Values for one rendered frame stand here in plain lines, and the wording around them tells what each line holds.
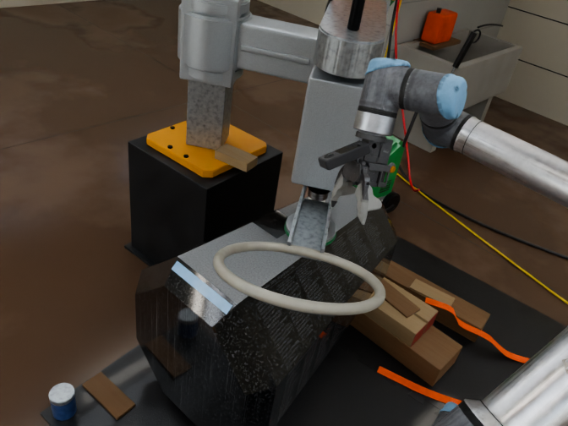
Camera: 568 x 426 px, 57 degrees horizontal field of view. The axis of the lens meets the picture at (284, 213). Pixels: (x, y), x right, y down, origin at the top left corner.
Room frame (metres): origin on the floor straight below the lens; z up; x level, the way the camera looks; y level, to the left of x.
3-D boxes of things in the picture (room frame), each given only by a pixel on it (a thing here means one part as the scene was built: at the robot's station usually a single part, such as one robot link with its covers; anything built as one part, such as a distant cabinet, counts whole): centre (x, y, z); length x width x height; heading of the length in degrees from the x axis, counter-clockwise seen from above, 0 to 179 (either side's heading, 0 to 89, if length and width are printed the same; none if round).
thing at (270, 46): (2.49, 0.28, 1.35); 0.74 x 0.34 x 0.25; 83
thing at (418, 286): (2.33, -0.93, 0.14); 0.25 x 0.10 x 0.01; 62
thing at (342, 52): (2.12, -0.15, 1.60); 0.96 x 0.25 x 0.17; 176
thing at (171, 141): (2.52, 0.47, 0.76); 0.49 x 0.49 x 0.05; 57
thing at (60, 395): (1.29, 0.79, 0.08); 0.10 x 0.10 x 0.13
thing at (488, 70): (4.99, -1.37, 0.43); 1.30 x 0.62 x 0.86; 141
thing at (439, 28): (5.03, -1.14, 1.00); 0.50 x 0.22 x 0.33; 141
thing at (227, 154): (2.34, 0.29, 0.81); 0.20 x 0.10 x 0.05; 65
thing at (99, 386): (1.40, 0.64, 0.02); 0.25 x 0.10 x 0.01; 57
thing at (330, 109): (1.85, -0.13, 1.31); 0.36 x 0.22 x 0.45; 176
